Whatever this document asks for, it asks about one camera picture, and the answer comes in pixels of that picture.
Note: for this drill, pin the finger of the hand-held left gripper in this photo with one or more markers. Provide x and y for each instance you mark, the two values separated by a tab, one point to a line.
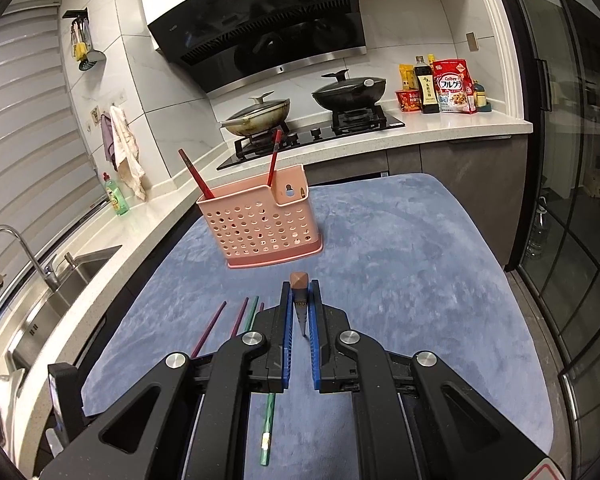
67	395

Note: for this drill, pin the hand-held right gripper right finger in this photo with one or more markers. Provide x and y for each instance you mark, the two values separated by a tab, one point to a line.
314	365

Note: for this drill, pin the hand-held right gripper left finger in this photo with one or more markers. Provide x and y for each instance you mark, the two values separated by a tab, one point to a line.
286	365

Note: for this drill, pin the maroon chopstick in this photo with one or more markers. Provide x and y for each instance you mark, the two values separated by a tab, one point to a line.
240	315
210	327
260	308

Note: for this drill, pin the green chopstick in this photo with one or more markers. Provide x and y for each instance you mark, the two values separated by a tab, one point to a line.
267	430
252	312

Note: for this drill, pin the brown chopstick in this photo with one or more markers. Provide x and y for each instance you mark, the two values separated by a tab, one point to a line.
298	285

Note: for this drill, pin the pink perforated utensil holder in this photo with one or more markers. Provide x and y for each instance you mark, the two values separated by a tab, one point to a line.
250	230

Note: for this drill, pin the red chopstick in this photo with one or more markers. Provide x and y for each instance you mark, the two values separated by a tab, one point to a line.
195	175
274	157

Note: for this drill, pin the stainless steel sink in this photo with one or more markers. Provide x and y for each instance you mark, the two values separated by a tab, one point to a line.
40	320

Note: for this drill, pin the chrome faucet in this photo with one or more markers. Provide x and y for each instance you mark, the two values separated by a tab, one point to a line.
52	277

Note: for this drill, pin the blue plush mat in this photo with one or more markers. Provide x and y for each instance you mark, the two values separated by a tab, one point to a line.
405	285

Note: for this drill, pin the sink soap dispenser nozzle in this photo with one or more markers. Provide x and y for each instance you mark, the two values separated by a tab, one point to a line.
69	260

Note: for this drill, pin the green dish soap bottle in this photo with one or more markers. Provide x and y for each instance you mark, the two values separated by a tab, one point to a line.
117	200

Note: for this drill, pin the black gas stove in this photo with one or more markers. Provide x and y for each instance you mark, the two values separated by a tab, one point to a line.
330	132

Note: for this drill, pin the grey kitchen base cabinet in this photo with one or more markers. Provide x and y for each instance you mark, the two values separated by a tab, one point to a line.
455	170

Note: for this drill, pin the cream towel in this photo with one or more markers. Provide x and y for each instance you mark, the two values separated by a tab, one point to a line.
127	160

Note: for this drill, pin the beige wok with glass lid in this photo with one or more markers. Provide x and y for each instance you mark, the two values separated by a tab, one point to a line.
260	117

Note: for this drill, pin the purple cloth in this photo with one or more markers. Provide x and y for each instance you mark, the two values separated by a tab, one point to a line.
107	140

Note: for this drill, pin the white window blinds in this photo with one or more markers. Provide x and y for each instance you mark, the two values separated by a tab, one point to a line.
30	135

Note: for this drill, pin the black wok with lid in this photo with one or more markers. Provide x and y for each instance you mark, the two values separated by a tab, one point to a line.
350	92

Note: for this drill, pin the red instant noodle cup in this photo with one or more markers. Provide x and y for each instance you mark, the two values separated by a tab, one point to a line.
409	101

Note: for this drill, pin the dark soy sauce bottle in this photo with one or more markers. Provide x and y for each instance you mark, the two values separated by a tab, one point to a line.
426	92

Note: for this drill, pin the black framed glass door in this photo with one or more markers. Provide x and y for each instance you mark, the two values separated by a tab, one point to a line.
570	210

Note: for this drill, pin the yellow packet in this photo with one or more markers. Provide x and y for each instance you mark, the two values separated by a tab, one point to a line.
406	77

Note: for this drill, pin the red cereal bag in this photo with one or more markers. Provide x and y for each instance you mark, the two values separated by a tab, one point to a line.
452	87

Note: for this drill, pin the small wooden stool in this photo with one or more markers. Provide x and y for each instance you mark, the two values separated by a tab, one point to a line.
597	185

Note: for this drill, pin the black range hood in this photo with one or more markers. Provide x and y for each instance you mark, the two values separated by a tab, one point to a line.
260	25

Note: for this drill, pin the yellow brush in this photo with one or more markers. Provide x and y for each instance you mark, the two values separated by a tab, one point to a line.
82	51

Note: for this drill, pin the wall hook plate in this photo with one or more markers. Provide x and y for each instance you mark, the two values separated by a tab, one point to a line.
96	112

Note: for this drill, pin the wall outlet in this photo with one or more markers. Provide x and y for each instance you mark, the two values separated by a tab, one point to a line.
473	41

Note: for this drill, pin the black wall hook rack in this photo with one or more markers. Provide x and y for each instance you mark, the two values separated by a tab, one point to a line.
75	13

